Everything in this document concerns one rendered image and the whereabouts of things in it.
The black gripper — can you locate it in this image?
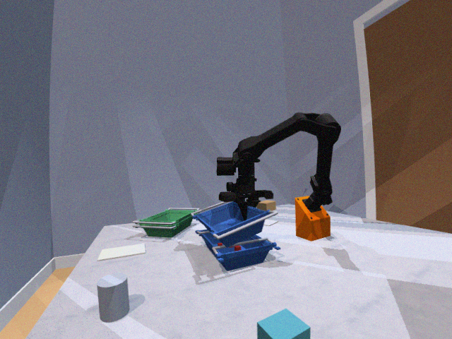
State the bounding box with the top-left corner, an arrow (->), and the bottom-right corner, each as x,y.
219,175 -> 274,221

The teal cube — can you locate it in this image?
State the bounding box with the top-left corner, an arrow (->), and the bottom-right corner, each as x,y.
257,309 -> 311,339

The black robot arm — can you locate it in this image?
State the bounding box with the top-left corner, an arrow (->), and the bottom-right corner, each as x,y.
217,112 -> 341,213

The grey cylinder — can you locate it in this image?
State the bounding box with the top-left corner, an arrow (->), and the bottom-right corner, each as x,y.
97,273 -> 129,323

